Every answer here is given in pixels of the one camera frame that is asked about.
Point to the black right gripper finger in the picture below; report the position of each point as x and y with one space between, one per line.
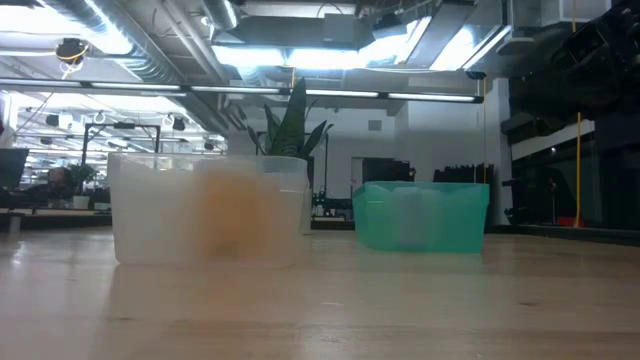
605 87
535 97

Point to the green plastic bin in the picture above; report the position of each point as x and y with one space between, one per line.
420 220

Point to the clear plastic bin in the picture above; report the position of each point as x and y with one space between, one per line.
150 215

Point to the long overhead light bar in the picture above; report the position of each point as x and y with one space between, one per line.
350 93

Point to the green spiky succulent plant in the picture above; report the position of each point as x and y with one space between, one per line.
292 130

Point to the distant potted plant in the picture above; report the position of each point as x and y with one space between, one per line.
81 182

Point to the round black hanging lamp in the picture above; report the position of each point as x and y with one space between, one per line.
70 50

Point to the person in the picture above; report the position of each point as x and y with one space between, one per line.
60 180

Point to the distant office desk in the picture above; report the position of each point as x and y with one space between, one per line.
55 219

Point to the dark computer monitor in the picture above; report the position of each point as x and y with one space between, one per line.
12 167

